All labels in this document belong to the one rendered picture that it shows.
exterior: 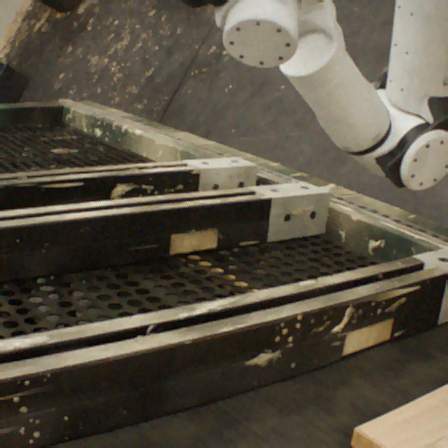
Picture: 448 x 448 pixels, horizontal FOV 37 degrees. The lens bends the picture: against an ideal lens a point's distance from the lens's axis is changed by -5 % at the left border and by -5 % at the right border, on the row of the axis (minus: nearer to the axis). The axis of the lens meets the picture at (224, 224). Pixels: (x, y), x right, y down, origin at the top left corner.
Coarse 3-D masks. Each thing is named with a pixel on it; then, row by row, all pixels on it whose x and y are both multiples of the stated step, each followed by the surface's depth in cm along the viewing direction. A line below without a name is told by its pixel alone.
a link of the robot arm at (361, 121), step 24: (312, 96) 68; (336, 96) 67; (360, 96) 68; (384, 96) 77; (336, 120) 70; (360, 120) 70; (384, 120) 72; (408, 120) 73; (336, 144) 74; (360, 144) 72; (384, 144) 73; (408, 144) 72; (384, 168) 73
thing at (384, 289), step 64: (128, 320) 58; (192, 320) 61; (256, 320) 61; (320, 320) 66; (384, 320) 73; (0, 384) 46; (64, 384) 50; (128, 384) 54; (192, 384) 58; (256, 384) 63
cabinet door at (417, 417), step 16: (416, 400) 59; (432, 400) 60; (384, 416) 57; (400, 416) 57; (416, 416) 57; (432, 416) 57; (368, 432) 54; (384, 432) 54; (400, 432) 54; (416, 432) 54; (432, 432) 54
